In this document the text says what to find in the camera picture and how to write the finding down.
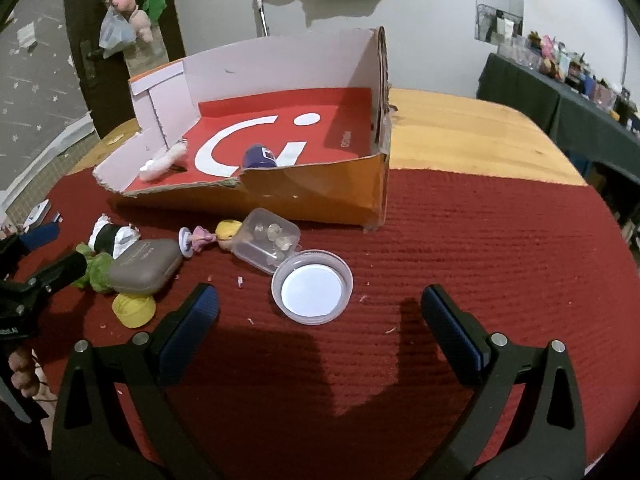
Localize red ribbed table mat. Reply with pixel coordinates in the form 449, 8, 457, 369
30, 167, 640, 480

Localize small blue bottle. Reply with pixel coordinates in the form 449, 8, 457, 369
242, 144, 279, 170

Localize green plush toy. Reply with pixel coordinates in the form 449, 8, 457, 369
70, 242, 117, 295

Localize white flat device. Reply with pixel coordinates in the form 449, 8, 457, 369
22, 199, 53, 226

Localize person's left hand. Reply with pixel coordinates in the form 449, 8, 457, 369
7, 344, 42, 400

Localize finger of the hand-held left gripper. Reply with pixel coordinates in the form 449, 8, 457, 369
0, 222, 62, 267
0, 251, 89, 307

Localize clear hanging plastic bag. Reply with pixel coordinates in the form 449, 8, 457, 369
98, 7, 137, 51

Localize cluttered side table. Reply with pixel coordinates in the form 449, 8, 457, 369
495, 30, 640, 136

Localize beige hanging cloth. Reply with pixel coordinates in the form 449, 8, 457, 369
122, 25, 168, 73

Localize yellow bottle cap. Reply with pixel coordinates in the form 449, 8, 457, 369
112, 292, 156, 329

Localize orange and red cardboard box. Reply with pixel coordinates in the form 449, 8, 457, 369
92, 26, 391, 233

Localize person's left forearm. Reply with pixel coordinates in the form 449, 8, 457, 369
0, 395, 53, 480

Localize metal pole with orange tip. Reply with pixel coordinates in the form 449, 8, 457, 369
254, 0, 271, 38

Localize black roll with white ends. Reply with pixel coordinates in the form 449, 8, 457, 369
87, 214, 139, 261

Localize pink plush toy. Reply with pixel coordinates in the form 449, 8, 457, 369
107, 0, 155, 42

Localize white fluffy toy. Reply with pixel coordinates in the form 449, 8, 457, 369
139, 141, 190, 182

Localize clear plastic container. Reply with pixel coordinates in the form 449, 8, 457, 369
231, 207, 302, 276

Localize clear round plastic lid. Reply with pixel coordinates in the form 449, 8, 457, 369
271, 248, 354, 326

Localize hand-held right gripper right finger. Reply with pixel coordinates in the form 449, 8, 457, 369
420, 283, 587, 480

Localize table with dark cloth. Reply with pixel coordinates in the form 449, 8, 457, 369
476, 52, 640, 181

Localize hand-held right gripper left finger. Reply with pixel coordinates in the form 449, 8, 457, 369
50, 282, 221, 480

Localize grey zip case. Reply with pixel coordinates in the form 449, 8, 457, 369
106, 238, 184, 297

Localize small pink doll figure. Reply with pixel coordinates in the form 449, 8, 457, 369
179, 218, 242, 259

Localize dark wooden door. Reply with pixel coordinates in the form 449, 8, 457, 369
62, 0, 187, 141

